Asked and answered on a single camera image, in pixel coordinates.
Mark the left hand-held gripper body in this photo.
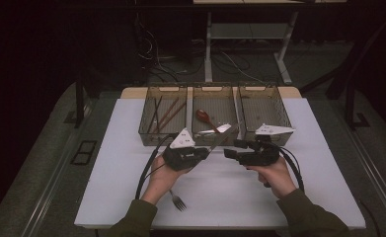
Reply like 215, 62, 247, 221
162, 127, 198, 172

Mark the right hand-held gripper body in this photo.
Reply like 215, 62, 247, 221
239, 122, 296, 167

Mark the brown wooden chopstick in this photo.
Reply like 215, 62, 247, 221
159, 101, 188, 133
155, 97, 181, 133

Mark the black chopstick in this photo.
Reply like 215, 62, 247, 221
153, 97, 161, 134
146, 95, 164, 134

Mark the brown wooden spoon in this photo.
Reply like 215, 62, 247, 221
194, 109, 222, 135

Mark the clear brown plastic bin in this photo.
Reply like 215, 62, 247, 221
191, 86, 244, 147
238, 85, 294, 146
138, 86, 189, 147

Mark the metal fork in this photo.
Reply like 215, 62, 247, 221
169, 189, 188, 212

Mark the person's right hand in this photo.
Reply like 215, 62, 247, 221
246, 156, 297, 199

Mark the person's left hand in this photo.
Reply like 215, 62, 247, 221
140, 155, 193, 205

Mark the white table cover board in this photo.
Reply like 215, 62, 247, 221
73, 97, 367, 230

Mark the white-legged desk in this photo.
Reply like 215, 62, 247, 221
193, 0, 347, 86

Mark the black metal stand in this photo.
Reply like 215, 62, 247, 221
74, 70, 94, 129
344, 84, 371, 130

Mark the right hand-held gripper black cable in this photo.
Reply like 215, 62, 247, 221
272, 144, 305, 194

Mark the hand-held gripper black cable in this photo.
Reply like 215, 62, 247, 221
134, 132, 179, 200
272, 144, 305, 194

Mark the left hand-held gripper black cable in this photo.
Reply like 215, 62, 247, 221
134, 132, 179, 200

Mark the tangle of floor cables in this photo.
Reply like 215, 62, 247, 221
135, 13, 270, 85

